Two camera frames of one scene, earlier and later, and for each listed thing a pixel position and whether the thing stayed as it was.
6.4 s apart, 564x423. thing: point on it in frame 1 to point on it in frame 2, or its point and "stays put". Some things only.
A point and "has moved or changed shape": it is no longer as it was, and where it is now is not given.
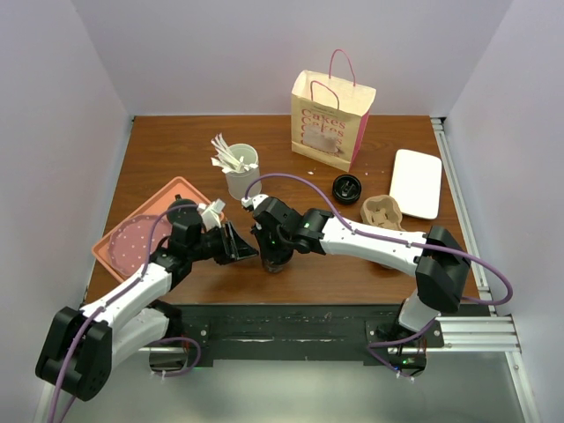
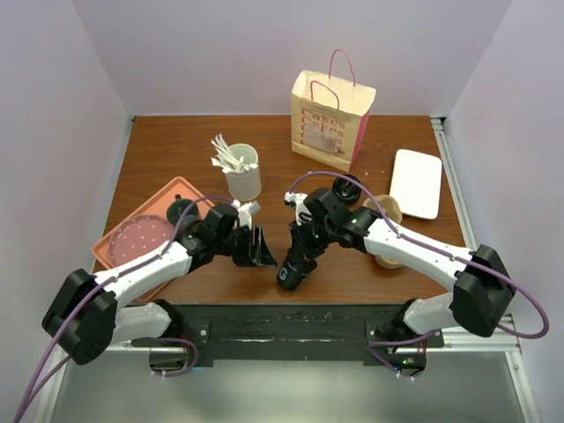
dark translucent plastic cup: (275, 259) has moved or changed shape
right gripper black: (259, 233) to (298, 236)
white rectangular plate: (416, 183) stays put
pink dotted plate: (128, 247) stays put
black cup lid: (346, 189) stays put
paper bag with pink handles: (329, 114) stays put
